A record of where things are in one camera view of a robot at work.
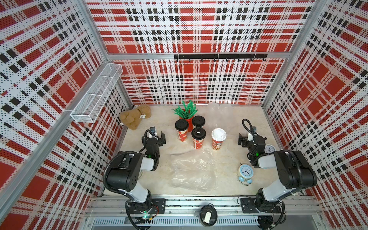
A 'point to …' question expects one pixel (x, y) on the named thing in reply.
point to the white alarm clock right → (269, 148)
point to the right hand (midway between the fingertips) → (248, 133)
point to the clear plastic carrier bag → (199, 174)
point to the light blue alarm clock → (245, 172)
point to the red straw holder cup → (190, 126)
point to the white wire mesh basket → (87, 109)
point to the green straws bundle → (187, 111)
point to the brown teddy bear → (132, 118)
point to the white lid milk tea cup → (218, 135)
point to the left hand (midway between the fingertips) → (155, 132)
